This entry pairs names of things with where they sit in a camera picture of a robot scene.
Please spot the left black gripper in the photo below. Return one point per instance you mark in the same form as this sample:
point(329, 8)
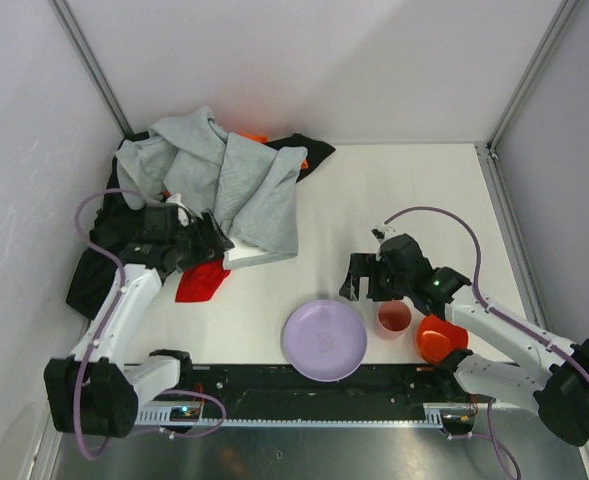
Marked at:
point(206, 238)

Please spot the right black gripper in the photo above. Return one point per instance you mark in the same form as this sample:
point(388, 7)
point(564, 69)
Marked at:
point(372, 279)

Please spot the grey zip hoodie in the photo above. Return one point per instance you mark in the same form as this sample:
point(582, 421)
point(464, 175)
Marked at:
point(250, 188)

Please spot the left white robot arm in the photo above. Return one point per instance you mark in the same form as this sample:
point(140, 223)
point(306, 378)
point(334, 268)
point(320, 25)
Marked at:
point(92, 390)

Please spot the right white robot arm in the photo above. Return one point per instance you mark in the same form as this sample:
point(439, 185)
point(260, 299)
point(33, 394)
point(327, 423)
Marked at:
point(546, 374)

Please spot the red cloth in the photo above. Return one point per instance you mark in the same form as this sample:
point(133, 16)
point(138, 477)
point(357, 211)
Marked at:
point(200, 283)

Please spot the orange fleece cloth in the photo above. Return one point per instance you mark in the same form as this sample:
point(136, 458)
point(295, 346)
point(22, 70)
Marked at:
point(264, 140)

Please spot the black cloth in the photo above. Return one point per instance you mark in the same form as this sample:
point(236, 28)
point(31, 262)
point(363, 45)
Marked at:
point(116, 222)

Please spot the pink plastic cup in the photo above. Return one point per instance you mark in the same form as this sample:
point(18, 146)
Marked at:
point(393, 319)

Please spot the lilac plastic plate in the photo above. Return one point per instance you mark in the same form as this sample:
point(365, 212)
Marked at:
point(325, 340)

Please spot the orange plastic bowl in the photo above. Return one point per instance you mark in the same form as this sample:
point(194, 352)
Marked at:
point(435, 339)

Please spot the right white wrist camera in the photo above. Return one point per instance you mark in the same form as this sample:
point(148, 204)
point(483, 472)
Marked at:
point(383, 233)

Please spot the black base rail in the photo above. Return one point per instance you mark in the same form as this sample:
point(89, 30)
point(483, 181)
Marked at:
point(372, 390)

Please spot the grey slotted cable duct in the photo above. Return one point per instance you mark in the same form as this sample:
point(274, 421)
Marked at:
point(426, 416)

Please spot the right aluminium frame post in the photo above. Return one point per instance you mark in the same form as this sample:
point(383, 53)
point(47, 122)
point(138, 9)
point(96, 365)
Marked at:
point(560, 23)

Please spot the aluminium frame post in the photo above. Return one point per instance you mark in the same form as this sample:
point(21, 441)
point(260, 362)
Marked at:
point(560, 23)
point(74, 31)

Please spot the left aluminium frame post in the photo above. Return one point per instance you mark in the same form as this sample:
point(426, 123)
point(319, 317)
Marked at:
point(74, 31)

